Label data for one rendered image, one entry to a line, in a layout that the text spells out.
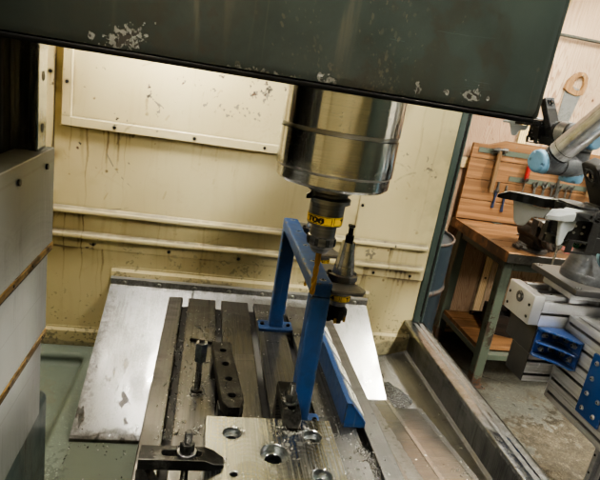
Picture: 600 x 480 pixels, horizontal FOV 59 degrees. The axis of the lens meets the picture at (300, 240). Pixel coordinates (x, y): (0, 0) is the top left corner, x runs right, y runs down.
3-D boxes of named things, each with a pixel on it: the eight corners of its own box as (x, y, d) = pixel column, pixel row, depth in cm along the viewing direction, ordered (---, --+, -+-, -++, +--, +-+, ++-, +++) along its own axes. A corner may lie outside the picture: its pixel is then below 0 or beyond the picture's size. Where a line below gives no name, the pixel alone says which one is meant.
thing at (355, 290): (361, 288, 107) (361, 284, 107) (368, 298, 103) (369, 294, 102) (328, 285, 106) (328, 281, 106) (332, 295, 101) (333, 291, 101)
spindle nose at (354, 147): (258, 165, 77) (270, 80, 74) (354, 173, 84) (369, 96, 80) (301, 191, 63) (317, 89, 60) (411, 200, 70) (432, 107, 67)
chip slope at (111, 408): (354, 362, 200) (368, 298, 192) (422, 506, 134) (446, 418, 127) (107, 346, 183) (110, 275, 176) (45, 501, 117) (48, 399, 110)
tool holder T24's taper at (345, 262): (330, 268, 111) (336, 236, 109) (351, 270, 111) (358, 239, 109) (333, 274, 107) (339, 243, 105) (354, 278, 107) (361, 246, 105)
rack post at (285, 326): (290, 325, 157) (306, 229, 149) (292, 333, 152) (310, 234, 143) (256, 322, 155) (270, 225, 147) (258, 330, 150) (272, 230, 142)
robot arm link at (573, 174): (544, 177, 180) (553, 146, 177) (568, 180, 185) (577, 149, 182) (563, 183, 173) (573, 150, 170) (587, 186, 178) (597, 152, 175)
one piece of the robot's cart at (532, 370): (603, 370, 174) (611, 345, 171) (625, 387, 164) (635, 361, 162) (503, 362, 167) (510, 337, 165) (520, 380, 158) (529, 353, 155)
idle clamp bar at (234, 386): (228, 365, 130) (231, 342, 128) (242, 434, 106) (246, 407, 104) (208, 365, 128) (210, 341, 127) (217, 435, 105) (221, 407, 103)
